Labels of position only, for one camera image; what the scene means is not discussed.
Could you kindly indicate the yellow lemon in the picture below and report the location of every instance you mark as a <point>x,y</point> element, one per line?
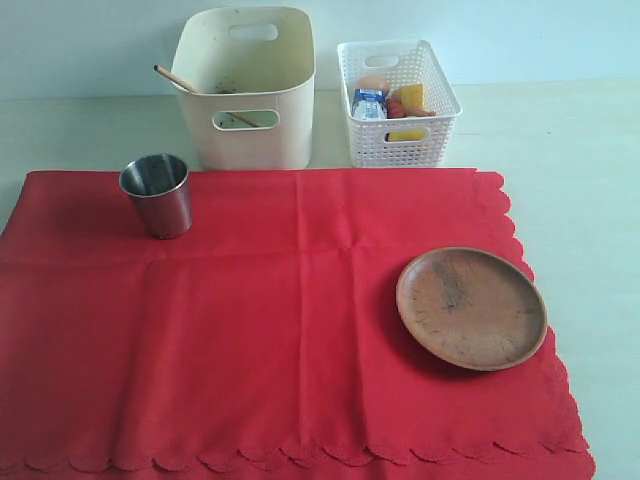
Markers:
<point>406,136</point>

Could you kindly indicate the small milk carton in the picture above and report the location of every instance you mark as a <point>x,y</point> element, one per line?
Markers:
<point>369,105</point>

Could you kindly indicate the red sausage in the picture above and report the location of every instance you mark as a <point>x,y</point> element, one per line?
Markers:
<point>395,109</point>

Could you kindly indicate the brown egg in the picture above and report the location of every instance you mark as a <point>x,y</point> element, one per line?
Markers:
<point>373,82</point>

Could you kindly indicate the yellow cheese wedge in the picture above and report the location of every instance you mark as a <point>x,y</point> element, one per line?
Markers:
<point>411,97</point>

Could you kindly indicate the brown wooden plate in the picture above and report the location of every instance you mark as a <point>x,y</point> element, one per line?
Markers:
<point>471,308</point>

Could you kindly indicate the wooden chopstick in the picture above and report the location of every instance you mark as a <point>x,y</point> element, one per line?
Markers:
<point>175,80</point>

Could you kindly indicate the orange fried chicken piece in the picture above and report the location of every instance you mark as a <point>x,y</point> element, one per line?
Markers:
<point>419,112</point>

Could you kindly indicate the red tablecloth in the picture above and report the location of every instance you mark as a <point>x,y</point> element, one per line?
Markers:
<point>263,344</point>

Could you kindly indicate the white lattice plastic basket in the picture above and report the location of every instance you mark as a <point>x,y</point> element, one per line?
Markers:
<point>400,62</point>

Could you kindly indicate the stainless steel cup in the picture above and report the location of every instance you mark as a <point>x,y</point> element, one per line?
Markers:
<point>158,187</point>

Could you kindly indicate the cream plastic bin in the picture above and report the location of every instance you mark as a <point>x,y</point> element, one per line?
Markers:
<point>251,73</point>

